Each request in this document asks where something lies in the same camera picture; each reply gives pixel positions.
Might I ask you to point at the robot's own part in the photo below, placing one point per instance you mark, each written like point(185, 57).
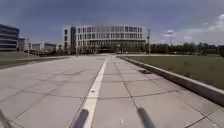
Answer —
point(146, 119)
point(80, 120)

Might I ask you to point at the grey concrete slab paving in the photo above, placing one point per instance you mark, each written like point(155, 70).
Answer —
point(50, 86)

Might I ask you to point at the grass strip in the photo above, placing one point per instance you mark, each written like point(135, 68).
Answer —
point(20, 60)

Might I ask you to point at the pale painted line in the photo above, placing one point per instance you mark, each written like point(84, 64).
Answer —
point(95, 88)

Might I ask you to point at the pole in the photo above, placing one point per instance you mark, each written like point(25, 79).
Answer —
point(149, 41)

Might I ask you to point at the low concrete kerb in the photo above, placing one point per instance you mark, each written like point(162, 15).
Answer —
point(180, 80)

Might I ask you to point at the low distant buildings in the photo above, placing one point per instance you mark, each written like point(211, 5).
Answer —
point(43, 47)

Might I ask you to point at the dark glass building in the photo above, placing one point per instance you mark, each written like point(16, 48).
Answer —
point(8, 36)

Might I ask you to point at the grass field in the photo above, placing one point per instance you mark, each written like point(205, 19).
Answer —
point(190, 66)

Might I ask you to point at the row of trees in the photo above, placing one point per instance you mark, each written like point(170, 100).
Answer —
point(186, 48)

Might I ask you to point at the pale curved building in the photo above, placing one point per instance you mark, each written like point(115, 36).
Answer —
point(110, 36)

